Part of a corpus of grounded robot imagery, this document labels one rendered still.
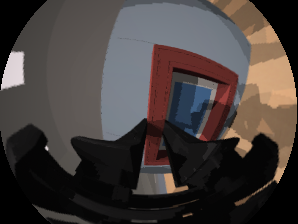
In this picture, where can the red picture frame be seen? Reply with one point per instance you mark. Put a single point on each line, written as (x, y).
(192, 92)

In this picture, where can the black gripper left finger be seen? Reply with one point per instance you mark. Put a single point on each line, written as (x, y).
(125, 153)

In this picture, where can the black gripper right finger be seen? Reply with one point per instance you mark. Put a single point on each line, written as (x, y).
(187, 155)

